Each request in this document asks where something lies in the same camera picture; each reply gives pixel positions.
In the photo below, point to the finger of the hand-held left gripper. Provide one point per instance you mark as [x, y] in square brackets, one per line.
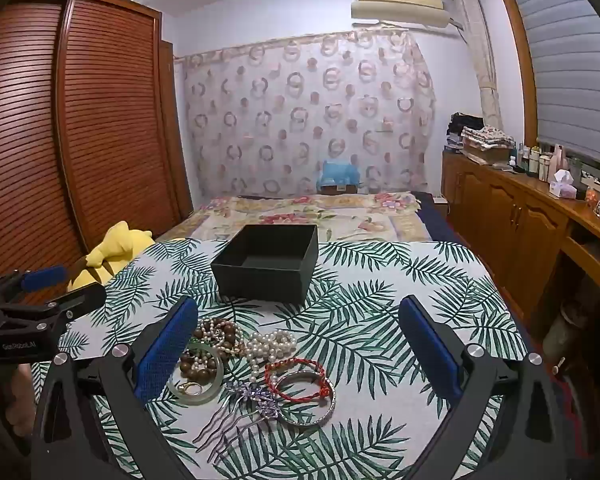
[45, 277]
[80, 299]

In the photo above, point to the small orange ornament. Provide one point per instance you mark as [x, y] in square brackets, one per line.
[592, 195]

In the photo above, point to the tied lace curtain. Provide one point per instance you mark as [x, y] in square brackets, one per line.
[482, 60]

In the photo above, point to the stack of folded cloths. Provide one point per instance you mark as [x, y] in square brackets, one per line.
[485, 140]

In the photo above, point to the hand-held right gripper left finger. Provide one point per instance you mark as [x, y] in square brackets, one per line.
[165, 352]

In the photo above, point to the black box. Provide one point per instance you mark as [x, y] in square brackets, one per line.
[260, 280]

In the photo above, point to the dark blue bed sheet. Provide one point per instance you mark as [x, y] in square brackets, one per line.
[432, 225]

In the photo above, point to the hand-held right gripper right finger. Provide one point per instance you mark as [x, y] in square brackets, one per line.
[430, 355]

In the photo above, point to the person's left hand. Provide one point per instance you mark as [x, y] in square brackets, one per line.
[26, 410]

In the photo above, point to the blue plush toy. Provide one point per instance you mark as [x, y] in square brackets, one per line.
[337, 172]

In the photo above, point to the wooden sideboard cabinet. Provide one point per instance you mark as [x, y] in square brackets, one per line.
[500, 210]

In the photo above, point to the floral blanket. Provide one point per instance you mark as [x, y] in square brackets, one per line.
[370, 220]

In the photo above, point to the yellow plush toy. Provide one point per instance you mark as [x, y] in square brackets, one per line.
[115, 251]

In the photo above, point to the row of cosmetic bottles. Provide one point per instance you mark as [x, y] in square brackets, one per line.
[535, 162]

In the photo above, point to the pink tissue box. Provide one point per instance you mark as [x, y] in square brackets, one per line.
[561, 186]

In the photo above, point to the silver bangle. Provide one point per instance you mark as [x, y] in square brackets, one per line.
[307, 423]

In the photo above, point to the small cardboard box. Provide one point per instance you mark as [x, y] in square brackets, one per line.
[340, 189]

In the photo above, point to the pale green jade bangle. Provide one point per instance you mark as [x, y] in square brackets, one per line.
[207, 393]

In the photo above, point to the cream air conditioner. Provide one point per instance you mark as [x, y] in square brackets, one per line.
[400, 2]

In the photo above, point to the wooden window frame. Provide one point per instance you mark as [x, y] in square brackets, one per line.
[517, 60]

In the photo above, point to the leaf print tablecloth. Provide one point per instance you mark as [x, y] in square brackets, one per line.
[380, 310]

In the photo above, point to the circle patterned curtain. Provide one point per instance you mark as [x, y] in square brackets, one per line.
[305, 110]

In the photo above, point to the purple hair comb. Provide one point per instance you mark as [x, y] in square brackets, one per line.
[260, 397]

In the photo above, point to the grey window blind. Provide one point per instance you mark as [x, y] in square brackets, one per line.
[570, 60]

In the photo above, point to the wooden slatted wardrobe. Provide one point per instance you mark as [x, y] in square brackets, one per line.
[105, 135]

